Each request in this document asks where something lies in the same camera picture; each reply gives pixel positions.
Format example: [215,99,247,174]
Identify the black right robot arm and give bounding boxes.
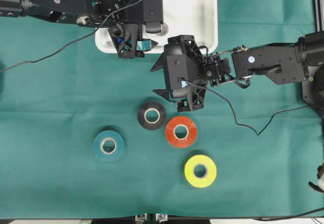
[151,31,323,112]

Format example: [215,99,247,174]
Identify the black aluminium rail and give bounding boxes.
[314,0,323,31]

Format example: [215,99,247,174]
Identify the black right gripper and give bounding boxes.
[150,35,231,112]

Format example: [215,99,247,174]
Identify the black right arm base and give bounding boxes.
[302,65,323,120]

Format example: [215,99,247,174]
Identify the red tape roll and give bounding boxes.
[165,116,198,148]

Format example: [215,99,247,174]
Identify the black right camera cable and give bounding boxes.
[186,81,316,136]

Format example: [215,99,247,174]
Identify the white plastic case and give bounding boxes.
[95,0,219,55]

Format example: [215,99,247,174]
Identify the black camera cable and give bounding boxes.
[0,0,152,72]
[186,81,316,136]

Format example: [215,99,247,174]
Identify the green tape roll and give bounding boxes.
[92,130,125,162]

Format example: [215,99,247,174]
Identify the black left camera cable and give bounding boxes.
[0,0,152,72]

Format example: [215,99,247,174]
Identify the yellow tape roll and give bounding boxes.
[184,155,217,188]

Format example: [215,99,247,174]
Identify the white tape roll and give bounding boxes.
[156,23,169,36]

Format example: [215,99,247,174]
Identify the blue tape roll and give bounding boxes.
[116,37,131,49]

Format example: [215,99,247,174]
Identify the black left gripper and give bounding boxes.
[94,0,158,58]

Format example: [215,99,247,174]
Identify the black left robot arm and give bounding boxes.
[1,0,164,58]

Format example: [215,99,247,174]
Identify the black tape roll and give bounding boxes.
[137,101,167,130]

